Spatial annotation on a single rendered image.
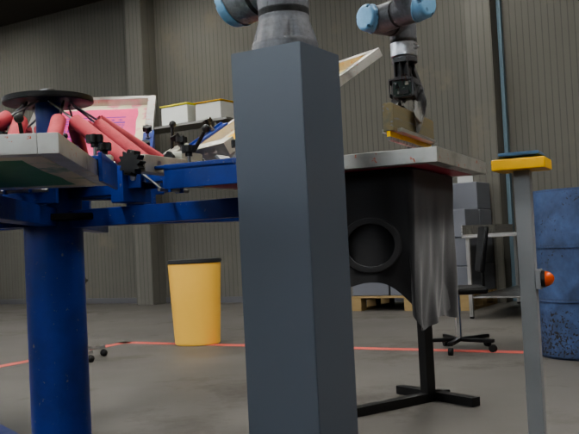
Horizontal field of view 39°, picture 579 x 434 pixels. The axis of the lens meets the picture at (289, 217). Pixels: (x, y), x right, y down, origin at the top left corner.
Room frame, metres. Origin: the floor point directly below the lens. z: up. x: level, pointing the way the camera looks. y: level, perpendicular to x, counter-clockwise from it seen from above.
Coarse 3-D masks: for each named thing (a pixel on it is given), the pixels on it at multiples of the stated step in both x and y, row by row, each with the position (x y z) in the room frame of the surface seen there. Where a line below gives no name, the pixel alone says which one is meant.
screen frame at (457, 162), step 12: (348, 156) 2.11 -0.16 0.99; (360, 156) 2.09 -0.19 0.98; (372, 156) 2.08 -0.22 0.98; (384, 156) 2.07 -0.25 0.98; (396, 156) 2.05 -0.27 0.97; (408, 156) 2.04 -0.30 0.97; (420, 156) 2.03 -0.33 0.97; (432, 156) 2.02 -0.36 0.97; (444, 156) 2.07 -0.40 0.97; (456, 156) 2.19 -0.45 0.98; (348, 168) 2.11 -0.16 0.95; (360, 168) 2.10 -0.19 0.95; (372, 168) 2.11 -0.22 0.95; (456, 168) 2.25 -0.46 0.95; (468, 168) 2.31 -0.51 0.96; (480, 168) 2.46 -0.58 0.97
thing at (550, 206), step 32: (544, 192) 4.94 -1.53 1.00; (576, 192) 4.79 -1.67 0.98; (544, 224) 4.95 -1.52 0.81; (576, 224) 4.80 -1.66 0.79; (544, 256) 4.97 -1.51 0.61; (576, 256) 4.80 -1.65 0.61; (544, 288) 4.99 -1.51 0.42; (576, 288) 4.81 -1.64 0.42; (544, 320) 5.01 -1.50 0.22; (576, 320) 4.81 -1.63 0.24; (544, 352) 5.03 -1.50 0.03; (576, 352) 4.82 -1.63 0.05
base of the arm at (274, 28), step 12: (264, 12) 1.83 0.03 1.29; (276, 12) 1.81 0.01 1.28; (288, 12) 1.81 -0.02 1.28; (300, 12) 1.82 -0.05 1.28; (264, 24) 1.82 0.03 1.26; (276, 24) 1.80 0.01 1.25; (288, 24) 1.80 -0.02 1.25; (300, 24) 1.81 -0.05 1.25; (264, 36) 1.81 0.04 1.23; (276, 36) 1.79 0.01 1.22; (288, 36) 1.79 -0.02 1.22; (300, 36) 1.80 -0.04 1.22; (312, 36) 1.83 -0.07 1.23; (252, 48) 1.85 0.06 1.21
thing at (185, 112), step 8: (176, 104) 10.74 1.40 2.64; (184, 104) 10.68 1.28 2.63; (192, 104) 10.75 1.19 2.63; (168, 112) 10.82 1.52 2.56; (176, 112) 10.75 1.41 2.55; (184, 112) 10.68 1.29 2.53; (192, 112) 10.75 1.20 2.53; (168, 120) 10.83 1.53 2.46; (176, 120) 10.76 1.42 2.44; (184, 120) 10.68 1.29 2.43; (192, 120) 10.74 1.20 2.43
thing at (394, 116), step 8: (384, 104) 2.16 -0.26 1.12; (392, 104) 2.15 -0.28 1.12; (384, 112) 2.16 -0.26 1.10; (392, 112) 2.15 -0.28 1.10; (400, 112) 2.20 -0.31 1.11; (408, 112) 2.28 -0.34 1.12; (384, 120) 2.16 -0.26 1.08; (392, 120) 2.15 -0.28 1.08; (400, 120) 2.20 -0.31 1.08; (408, 120) 2.27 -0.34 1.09; (424, 120) 2.42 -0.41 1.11; (384, 128) 2.16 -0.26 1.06; (392, 128) 2.15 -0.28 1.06; (408, 128) 2.27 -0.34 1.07; (424, 128) 2.42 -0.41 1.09; (432, 128) 2.50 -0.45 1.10; (432, 136) 2.49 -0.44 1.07; (432, 144) 2.51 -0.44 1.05
